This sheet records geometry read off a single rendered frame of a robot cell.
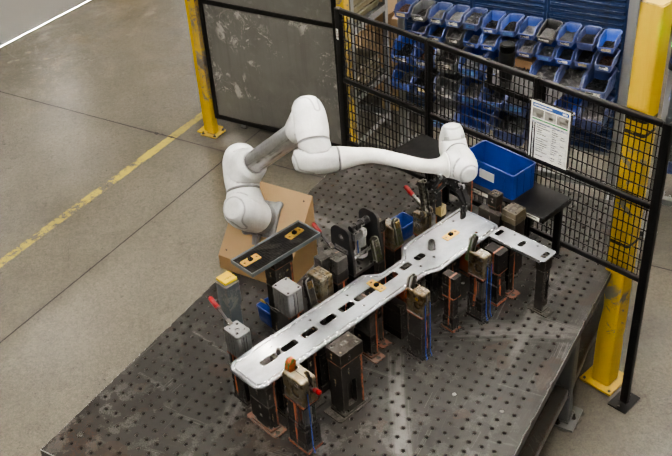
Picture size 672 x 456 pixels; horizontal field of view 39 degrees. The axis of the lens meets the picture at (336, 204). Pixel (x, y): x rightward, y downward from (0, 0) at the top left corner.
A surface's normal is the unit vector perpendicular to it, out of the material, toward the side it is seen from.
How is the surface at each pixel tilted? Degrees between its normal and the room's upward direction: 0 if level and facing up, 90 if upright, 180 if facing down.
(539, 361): 0
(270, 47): 89
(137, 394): 0
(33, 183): 0
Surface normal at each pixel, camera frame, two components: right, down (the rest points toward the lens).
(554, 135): -0.72, 0.43
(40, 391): -0.06, -0.83
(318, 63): -0.49, 0.54
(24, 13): 0.86, 0.24
